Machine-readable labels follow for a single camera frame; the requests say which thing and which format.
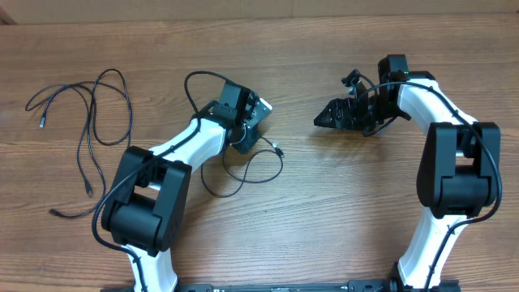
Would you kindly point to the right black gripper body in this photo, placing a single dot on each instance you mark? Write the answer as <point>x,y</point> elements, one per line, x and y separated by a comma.
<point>356,112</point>

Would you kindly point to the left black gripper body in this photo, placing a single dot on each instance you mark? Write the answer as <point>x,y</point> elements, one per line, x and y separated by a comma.
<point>246,139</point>

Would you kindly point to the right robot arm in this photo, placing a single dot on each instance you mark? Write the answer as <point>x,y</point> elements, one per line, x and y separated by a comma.
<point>458,181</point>

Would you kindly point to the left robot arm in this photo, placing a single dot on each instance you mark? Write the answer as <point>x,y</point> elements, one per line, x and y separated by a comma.
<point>144,208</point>

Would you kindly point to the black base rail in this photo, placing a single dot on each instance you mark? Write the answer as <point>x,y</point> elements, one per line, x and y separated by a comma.
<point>280,288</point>

